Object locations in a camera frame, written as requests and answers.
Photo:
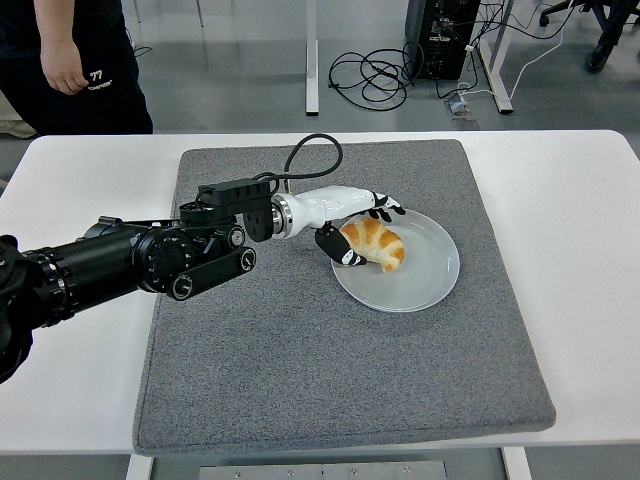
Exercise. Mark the white desk leg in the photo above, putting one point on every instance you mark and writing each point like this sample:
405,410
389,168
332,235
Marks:
312,55

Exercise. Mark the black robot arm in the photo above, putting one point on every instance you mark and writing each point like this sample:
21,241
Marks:
110,250

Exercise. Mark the grey metal plate with screws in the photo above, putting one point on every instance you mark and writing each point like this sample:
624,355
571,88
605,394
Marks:
320,471

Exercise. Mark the golden croissant bread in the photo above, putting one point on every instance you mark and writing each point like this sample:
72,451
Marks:
380,242

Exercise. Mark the floor socket box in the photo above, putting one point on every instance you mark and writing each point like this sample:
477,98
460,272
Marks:
457,106

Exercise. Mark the black computer tower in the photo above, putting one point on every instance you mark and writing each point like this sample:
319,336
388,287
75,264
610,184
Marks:
442,40

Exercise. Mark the person's hand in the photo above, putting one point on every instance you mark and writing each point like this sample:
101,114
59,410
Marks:
65,75

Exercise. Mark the white desk frame foot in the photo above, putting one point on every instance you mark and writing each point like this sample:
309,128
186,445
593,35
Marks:
497,75

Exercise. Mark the person in dark clothing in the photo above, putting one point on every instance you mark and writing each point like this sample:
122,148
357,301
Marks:
110,105

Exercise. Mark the person's forearm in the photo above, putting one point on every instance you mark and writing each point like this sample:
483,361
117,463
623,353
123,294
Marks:
55,27

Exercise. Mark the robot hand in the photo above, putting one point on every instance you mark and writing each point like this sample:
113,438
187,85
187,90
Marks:
330,205

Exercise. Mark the seated person's leg and shoe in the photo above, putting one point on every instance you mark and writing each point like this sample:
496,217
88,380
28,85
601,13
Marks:
602,57

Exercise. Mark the grey round plate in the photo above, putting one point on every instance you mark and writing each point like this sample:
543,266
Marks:
420,285

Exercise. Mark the grey fabric mat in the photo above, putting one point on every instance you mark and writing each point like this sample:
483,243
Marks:
310,375

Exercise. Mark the white table leg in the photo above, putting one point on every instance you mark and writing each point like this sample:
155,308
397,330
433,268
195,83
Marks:
139,469
517,465

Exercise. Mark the black office chair base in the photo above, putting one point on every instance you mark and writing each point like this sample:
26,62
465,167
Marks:
550,12

